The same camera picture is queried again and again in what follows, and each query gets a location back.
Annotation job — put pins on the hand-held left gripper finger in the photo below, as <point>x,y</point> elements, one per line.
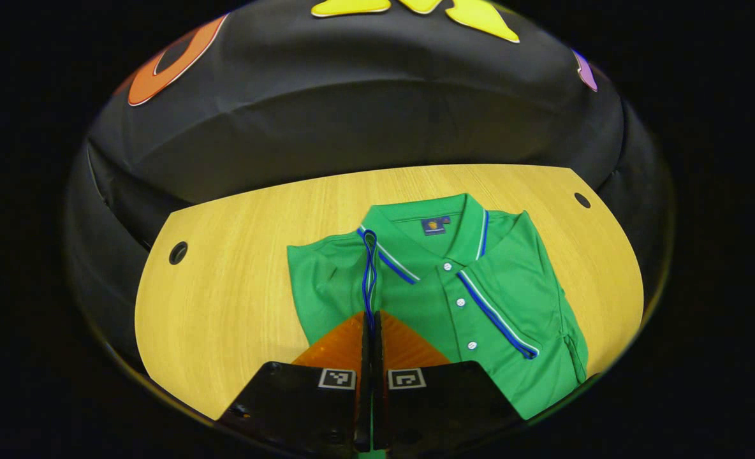
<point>378,395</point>
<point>365,382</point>

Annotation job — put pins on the green T-shirt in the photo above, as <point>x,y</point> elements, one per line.
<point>511,287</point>

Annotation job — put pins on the black backdrop cloth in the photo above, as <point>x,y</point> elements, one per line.
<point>384,108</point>

